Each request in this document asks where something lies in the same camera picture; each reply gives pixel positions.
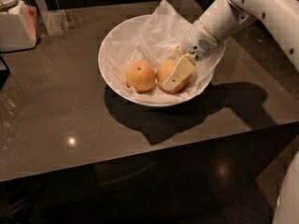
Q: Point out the white bowl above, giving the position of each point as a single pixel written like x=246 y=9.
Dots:
x=107 y=44

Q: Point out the white lidded jar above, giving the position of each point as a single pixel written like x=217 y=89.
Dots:
x=18 y=26

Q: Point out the black object at left edge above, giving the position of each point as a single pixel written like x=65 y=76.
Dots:
x=4 y=72

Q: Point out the white crumpled paper liner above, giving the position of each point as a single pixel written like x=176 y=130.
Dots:
x=149 y=38

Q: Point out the clear acrylic stand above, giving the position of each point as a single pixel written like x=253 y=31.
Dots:
x=56 y=21

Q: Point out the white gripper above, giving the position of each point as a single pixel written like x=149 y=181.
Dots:
x=196 y=43

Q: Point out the orange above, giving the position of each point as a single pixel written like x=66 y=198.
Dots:
x=140 y=75
x=161 y=73

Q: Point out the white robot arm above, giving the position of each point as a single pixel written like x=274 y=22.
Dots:
x=224 y=18

